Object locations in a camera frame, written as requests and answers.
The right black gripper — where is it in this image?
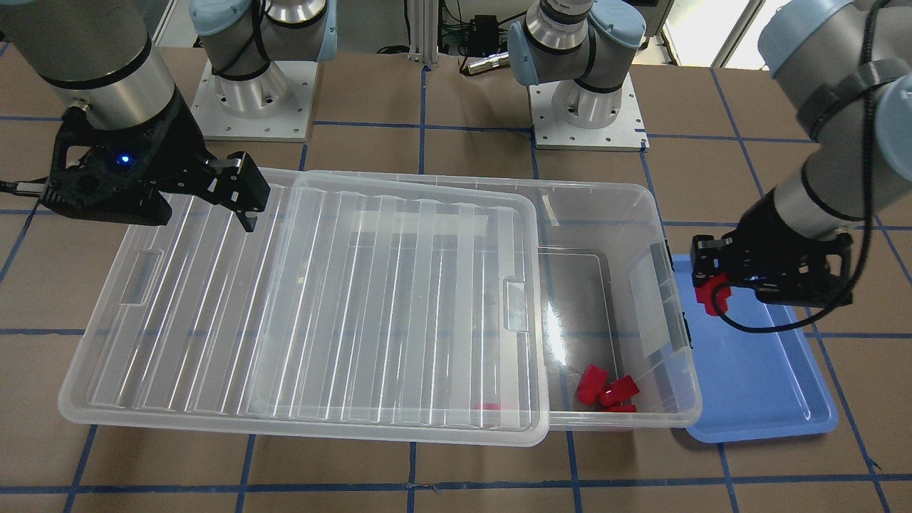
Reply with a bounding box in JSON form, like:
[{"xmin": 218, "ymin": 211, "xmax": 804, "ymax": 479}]
[{"xmin": 50, "ymin": 92, "xmax": 270, "ymax": 233}]

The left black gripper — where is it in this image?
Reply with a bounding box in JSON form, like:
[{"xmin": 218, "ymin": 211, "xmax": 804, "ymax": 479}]
[{"xmin": 690, "ymin": 192, "xmax": 852, "ymax": 289}]

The clear plastic box lid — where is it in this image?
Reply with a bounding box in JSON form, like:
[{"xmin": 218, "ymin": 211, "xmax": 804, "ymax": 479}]
[{"xmin": 58, "ymin": 169, "xmax": 549, "ymax": 446}]

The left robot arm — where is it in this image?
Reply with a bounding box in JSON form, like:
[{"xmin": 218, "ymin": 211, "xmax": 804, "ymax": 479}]
[{"xmin": 507, "ymin": 1, "xmax": 910, "ymax": 302}]

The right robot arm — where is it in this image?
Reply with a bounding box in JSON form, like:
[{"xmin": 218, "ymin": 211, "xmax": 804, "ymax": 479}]
[{"xmin": 2, "ymin": 1, "xmax": 338, "ymax": 232}]

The clear plastic storage box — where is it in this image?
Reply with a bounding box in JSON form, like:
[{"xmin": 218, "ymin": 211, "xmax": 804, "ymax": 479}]
[{"xmin": 306, "ymin": 170, "xmax": 703, "ymax": 431}]

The red block in box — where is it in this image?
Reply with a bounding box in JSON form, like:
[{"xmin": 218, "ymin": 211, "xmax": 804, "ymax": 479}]
[
  {"xmin": 576, "ymin": 364, "xmax": 610, "ymax": 406},
  {"xmin": 601, "ymin": 405, "xmax": 638, "ymax": 413},
  {"xmin": 597, "ymin": 375, "xmax": 641, "ymax": 408}
]

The blue plastic tray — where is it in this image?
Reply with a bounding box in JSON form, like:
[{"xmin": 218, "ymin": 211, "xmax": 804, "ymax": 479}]
[{"xmin": 672, "ymin": 254, "xmax": 838, "ymax": 444}]

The black power adapter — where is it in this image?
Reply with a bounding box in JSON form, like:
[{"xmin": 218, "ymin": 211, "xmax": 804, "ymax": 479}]
[{"xmin": 466, "ymin": 14, "xmax": 501, "ymax": 56}]

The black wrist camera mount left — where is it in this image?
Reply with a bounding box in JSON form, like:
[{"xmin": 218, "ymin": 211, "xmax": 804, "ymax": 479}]
[{"xmin": 744, "ymin": 233, "xmax": 853, "ymax": 309}]

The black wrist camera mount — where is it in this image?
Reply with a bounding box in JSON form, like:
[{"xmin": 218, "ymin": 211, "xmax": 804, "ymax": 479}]
[
  {"xmin": 39, "ymin": 108, "xmax": 172, "ymax": 225},
  {"xmin": 744, "ymin": 233, "xmax": 853, "ymax": 309}
]

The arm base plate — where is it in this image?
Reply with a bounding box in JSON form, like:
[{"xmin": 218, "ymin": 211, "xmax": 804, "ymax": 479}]
[
  {"xmin": 190, "ymin": 61, "xmax": 318, "ymax": 143},
  {"xmin": 527, "ymin": 74, "xmax": 651, "ymax": 152}
]

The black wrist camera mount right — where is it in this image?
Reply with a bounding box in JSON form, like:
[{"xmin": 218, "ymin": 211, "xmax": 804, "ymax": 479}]
[{"xmin": 39, "ymin": 108, "xmax": 172, "ymax": 225}]

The aluminium frame post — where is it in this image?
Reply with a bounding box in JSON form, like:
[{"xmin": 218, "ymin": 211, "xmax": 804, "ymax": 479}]
[{"xmin": 406, "ymin": 1, "xmax": 442, "ymax": 69}]

